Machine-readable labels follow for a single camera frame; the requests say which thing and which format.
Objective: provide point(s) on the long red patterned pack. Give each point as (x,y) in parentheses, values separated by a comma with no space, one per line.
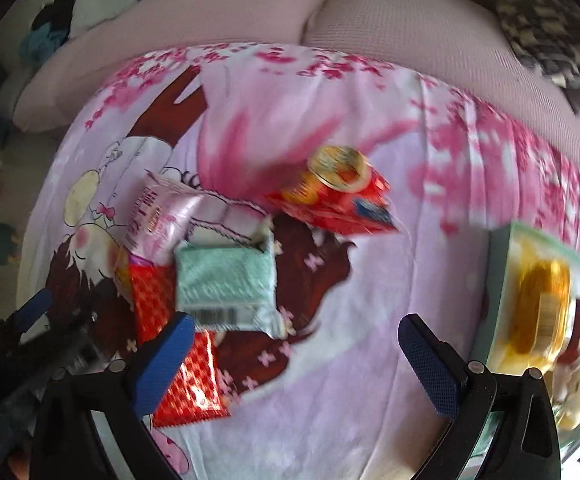
(177,382)

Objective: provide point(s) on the teal shallow cardboard tray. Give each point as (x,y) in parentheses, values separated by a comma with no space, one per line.
(498,286)

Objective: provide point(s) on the pink sofa seat cover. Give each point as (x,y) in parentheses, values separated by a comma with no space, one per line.
(457,41)

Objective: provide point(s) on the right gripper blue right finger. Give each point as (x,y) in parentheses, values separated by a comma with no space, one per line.
(435,363)

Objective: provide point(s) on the red milk biscuit pack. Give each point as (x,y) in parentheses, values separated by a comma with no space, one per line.
(572,352)

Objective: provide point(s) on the mint green wafer pack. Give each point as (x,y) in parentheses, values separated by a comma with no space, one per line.
(230,287)

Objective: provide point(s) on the red gold coin snack bag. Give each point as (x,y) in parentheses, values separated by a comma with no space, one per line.
(338,191)

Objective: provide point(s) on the yellow cake clear pack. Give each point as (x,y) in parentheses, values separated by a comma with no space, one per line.
(537,310)

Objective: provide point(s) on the dark clothes pile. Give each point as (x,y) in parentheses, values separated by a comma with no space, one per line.
(49,31)

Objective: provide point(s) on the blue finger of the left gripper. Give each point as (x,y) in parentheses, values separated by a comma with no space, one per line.
(25,317)

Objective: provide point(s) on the pink fruit snack pack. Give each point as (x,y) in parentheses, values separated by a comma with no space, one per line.
(159,220)

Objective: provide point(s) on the black white patterned pillow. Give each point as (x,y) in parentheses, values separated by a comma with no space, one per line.
(545,37)

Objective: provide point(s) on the pink cartoon print cloth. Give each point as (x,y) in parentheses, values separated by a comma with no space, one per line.
(336,399)

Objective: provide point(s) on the white bun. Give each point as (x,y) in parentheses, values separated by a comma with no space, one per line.
(566,395)

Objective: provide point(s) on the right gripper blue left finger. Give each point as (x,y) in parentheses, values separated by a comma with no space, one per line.
(158,361)

